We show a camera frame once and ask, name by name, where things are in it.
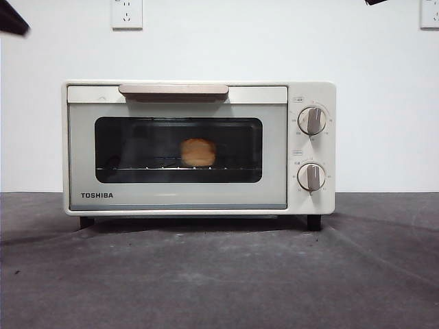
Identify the oven door with pink handle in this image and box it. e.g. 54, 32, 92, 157
67, 83, 288, 210

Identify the golden brown bread roll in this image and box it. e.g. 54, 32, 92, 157
180, 138, 217, 168

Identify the white Toshiba toaster oven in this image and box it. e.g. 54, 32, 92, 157
60, 80, 336, 231

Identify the beige oven temperature knob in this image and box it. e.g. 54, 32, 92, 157
297, 106, 327, 136

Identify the beige oven timer knob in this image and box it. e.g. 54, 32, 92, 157
296, 162, 326, 192

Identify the dark grey table cloth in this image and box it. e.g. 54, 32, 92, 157
0, 191, 439, 329

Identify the white wall socket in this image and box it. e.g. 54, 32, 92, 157
420, 0, 439, 30
111, 0, 143, 30

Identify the metal wire oven rack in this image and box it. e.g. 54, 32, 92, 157
95, 156, 258, 172

